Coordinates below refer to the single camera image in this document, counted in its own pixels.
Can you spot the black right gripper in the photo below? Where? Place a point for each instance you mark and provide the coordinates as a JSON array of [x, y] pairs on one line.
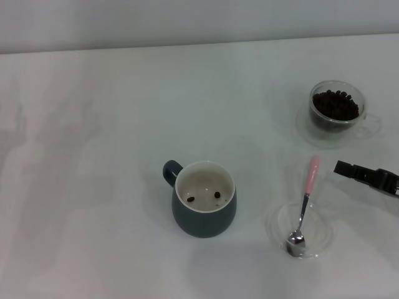
[[388, 183]]

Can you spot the clear glass cup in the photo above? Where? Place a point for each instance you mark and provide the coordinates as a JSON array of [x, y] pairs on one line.
[[333, 127]]

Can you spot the pile of coffee beans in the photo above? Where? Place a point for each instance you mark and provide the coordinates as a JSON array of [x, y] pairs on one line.
[[335, 106]]

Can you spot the clear glass saucer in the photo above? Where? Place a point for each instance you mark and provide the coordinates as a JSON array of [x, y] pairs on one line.
[[307, 137], [321, 230]]

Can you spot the dark green ceramic mug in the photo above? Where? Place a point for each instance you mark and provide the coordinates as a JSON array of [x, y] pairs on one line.
[[202, 222]]

